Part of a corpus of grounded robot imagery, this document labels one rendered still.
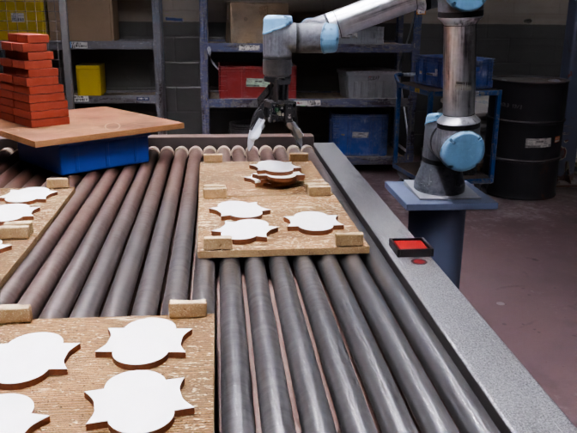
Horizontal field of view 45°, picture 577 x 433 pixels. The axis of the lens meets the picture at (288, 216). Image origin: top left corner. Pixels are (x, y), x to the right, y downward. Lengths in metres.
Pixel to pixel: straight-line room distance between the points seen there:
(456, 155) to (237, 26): 4.23
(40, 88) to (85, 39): 3.96
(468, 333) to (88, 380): 0.58
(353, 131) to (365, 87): 0.40
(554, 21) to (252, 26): 2.95
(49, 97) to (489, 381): 1.67
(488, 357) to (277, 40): 1.04
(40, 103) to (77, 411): 1.51
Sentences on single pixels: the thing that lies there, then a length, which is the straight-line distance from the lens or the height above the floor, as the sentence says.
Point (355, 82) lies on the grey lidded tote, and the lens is 6.10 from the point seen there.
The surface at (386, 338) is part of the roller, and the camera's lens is 1.11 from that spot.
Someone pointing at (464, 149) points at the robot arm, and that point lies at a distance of 1.94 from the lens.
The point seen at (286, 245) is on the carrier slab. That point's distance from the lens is 1.44.
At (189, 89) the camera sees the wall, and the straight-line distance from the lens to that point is 6.65.
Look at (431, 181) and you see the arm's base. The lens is 2.10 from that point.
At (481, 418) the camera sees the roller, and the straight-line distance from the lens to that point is 0.93.
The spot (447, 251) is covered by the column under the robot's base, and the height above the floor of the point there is 0.71.
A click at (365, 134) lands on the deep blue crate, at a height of 0.33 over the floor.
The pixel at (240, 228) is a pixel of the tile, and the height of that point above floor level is 0.95.
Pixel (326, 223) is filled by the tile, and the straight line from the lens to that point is 1.54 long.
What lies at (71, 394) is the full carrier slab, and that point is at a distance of 0.95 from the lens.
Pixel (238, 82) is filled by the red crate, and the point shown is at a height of 0.79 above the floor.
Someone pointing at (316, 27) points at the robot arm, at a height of 1.35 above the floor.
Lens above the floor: 1.41
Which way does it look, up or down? 17 degrees down
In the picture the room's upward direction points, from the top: 1 degrees clockwise
